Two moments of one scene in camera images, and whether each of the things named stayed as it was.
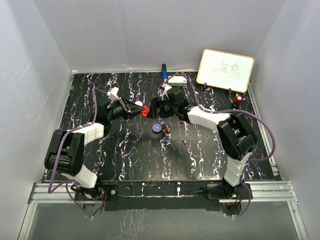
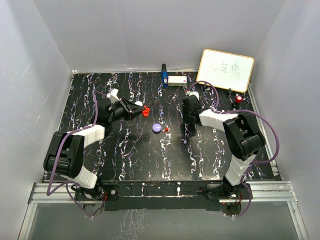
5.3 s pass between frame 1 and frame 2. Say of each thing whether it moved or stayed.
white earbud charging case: stayed
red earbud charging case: stayed
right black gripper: moved
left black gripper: stayed
